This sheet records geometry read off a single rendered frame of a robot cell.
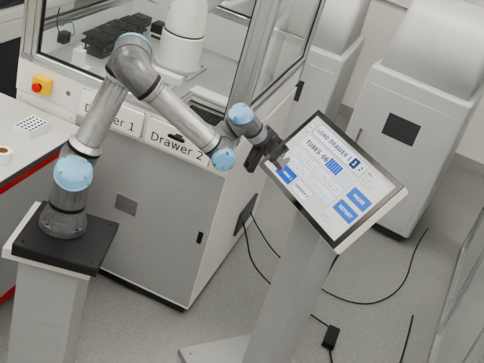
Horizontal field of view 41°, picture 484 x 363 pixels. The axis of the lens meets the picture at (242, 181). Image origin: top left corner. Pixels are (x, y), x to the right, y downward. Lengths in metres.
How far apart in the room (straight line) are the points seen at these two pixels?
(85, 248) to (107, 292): 1.07
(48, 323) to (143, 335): 0.75
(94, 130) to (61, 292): 0.55
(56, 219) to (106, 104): 0.39
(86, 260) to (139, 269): 1.02
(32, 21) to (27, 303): 1.18
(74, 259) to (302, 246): 0.87
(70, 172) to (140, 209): 0.90
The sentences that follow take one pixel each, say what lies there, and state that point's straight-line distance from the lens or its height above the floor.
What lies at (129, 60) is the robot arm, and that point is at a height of 1.40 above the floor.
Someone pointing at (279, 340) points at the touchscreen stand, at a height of 0.33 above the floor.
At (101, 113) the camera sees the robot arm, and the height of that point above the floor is 1.17.
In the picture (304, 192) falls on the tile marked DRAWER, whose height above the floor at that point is 1.01.
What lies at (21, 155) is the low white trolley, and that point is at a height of 0.76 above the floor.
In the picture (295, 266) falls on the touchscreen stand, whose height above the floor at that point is 0.67.
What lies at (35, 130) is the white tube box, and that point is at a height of 0.79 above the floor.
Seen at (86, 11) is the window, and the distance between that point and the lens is 2.74.
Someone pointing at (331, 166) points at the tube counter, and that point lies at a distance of 2.32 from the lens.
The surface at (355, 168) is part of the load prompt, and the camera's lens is 2.27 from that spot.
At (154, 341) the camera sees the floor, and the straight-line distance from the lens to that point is 3.00.
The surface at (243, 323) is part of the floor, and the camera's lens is 3.21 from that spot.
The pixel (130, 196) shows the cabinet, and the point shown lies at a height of 0.52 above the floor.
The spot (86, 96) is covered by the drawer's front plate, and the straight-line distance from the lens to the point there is 2.80.
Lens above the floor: 2.12
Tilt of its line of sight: 30 degrees down
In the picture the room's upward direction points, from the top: 17 degrees clockwise
